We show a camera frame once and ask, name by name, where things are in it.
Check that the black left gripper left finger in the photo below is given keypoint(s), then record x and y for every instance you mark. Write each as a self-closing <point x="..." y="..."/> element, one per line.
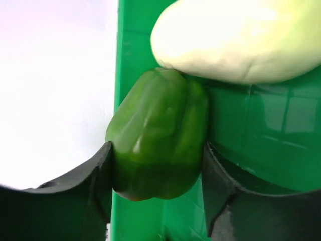
<point x="74" y="206"/>

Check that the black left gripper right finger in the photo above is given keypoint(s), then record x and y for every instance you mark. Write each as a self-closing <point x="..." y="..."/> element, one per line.
<point x="241" y="206"/>

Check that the green bell pepper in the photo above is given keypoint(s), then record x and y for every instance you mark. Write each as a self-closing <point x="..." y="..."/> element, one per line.
<point x="158" y="133"/>

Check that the green plastic tray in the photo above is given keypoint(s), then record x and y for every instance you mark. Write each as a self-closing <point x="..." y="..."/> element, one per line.
<point x="271" y="131"/>

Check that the white radish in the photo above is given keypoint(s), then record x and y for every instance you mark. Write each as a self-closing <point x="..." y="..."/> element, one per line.
<point x="243" y="42"/>

